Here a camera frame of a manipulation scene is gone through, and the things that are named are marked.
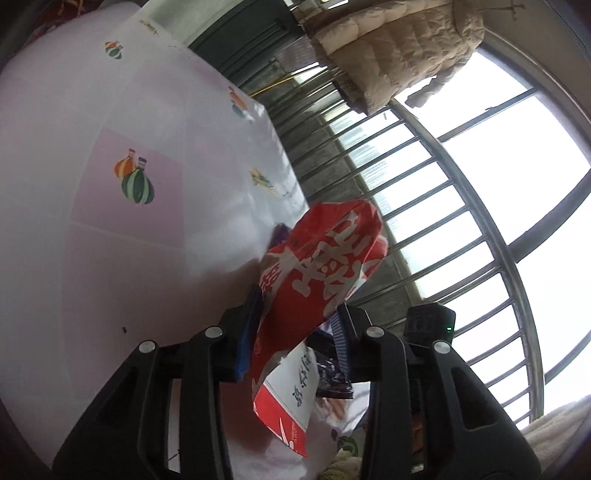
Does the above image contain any yellow broom handle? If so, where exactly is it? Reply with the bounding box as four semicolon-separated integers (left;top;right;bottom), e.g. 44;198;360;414
249;65;317;98

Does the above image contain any beige puffer jacket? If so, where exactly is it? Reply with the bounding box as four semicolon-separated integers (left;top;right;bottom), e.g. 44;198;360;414
304;0;485;115

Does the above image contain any metal window railing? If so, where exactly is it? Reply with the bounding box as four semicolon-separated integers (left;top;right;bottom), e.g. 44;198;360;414
248;27;591;430

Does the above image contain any pink patterned bed sheet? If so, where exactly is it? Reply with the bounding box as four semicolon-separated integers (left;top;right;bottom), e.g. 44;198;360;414
1;2;307;465

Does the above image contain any red white snack bag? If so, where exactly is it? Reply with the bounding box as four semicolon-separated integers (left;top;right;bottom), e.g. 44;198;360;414
249;200;388;456

